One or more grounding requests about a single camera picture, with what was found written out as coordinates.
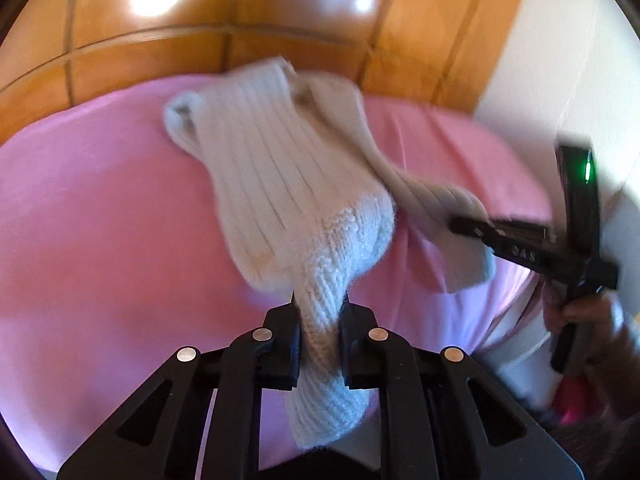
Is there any white knitted sock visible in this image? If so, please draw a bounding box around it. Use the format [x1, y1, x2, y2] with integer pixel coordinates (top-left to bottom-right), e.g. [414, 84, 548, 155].
[164, 58, 395, 450]
[294, 72, 496, 294]

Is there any person's right hand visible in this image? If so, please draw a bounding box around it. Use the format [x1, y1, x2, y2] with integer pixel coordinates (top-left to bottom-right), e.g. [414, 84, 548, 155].
[542, 280, 639, 367]

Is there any pink bed sheet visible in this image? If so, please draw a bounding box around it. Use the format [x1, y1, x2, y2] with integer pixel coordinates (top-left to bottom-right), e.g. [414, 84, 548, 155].
[1, 75, 551, 471]

